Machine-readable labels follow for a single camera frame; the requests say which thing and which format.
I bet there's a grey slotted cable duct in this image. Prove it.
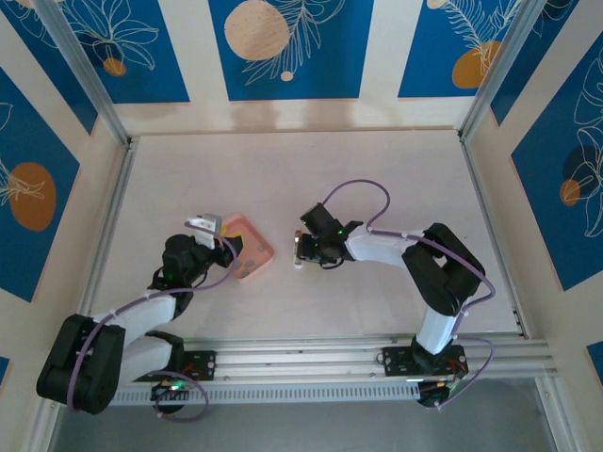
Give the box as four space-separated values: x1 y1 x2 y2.
110 379 421 407

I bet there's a pink plastic tray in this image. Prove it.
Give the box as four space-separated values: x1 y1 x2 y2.
220 212 277 283

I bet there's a blue floral wall panel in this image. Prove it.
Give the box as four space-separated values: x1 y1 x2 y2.
0 0 100 137
0 65 82 303
208 0 376 102
43 0 192 105
398 0 527 100
511 37 603 293
489 0 583 128

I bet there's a small clear vial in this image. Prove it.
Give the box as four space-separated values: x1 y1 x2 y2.
290 229 306 270

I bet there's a black controller board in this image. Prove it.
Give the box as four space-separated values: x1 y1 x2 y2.
150 379 190 416
416 378 462 410

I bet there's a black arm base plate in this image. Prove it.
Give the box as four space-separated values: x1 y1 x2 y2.
130 349 219 383
382 345 468 379

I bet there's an aluminium frame post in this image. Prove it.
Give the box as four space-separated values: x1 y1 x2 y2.
34 0 132 148
459 0 553 142

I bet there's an aluminium side rail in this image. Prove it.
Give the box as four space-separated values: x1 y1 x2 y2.
84 136 139 302
459 134 527 339

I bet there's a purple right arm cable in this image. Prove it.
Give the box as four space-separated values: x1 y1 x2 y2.
326 178 497 411

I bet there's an aluminium mounting rail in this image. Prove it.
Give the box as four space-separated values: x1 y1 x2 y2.
107 331 553 385

